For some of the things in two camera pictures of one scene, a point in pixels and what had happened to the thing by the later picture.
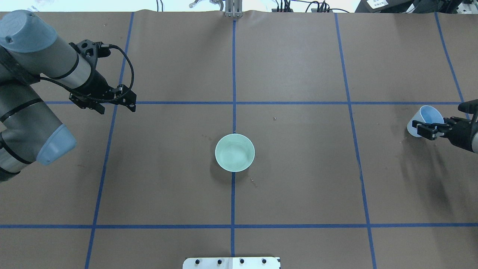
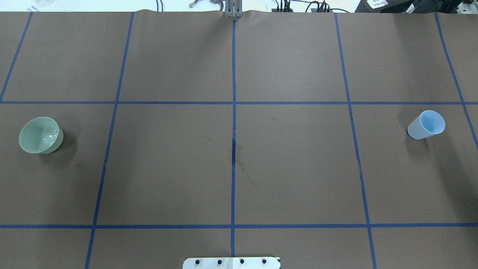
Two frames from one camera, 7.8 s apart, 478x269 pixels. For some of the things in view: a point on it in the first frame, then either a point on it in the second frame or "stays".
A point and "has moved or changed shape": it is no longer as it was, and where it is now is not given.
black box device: x=384 y=6 stays
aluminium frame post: x=233 y=8 stays
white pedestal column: x=265 y=262 stays
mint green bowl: x=235 y=152 has moved or changed shape
